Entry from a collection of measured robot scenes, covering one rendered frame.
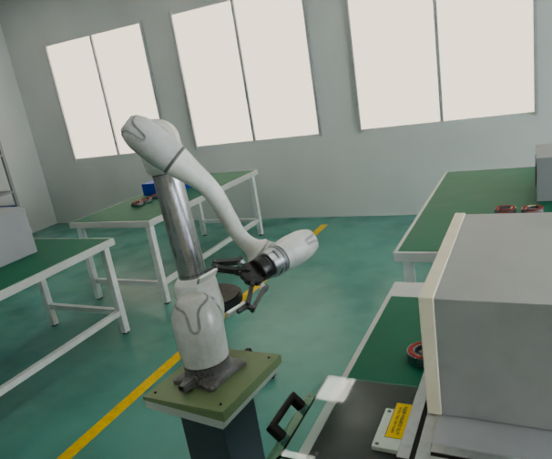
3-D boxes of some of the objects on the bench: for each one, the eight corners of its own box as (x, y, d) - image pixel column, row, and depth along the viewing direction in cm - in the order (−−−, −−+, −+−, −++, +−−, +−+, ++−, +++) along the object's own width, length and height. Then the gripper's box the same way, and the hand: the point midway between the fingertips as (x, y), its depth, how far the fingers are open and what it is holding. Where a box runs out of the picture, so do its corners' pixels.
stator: (405, 368, 158) (404, 357, 157) (409, 349, 168) (408, 339, 167) (443, 370, 154) (443, 359, 153) (444, 351, 164) (444, 340, 163)
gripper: (243, 231, 161) (188, 260, 149) (295, 288, 153) (240, 323, 140) (239, 245, 167) (185, 274, 155) (289, 300, 158) (235, 336, 146)
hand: (214, 296), depth 148 cm, fingers open, 13 cm apart
